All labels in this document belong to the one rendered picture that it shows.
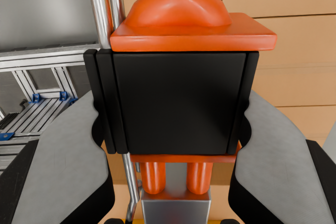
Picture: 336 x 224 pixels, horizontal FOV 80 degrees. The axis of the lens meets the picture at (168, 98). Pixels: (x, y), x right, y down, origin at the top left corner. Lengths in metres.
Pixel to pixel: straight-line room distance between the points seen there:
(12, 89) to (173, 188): 1.51
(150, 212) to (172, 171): 0.04
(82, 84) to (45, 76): 0.22
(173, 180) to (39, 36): 1.49
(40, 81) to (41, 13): 0.42
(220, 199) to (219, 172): 0.06
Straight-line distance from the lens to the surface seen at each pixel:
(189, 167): 0.18
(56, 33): 1.55
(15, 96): 1.67
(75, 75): 1.37
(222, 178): 0.46
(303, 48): 0.96
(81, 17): 1.45
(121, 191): 0.47
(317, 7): 0.93
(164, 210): 0.21
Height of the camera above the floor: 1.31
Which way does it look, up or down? 57 degrees down
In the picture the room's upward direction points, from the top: 178 degrees counter-clockwise
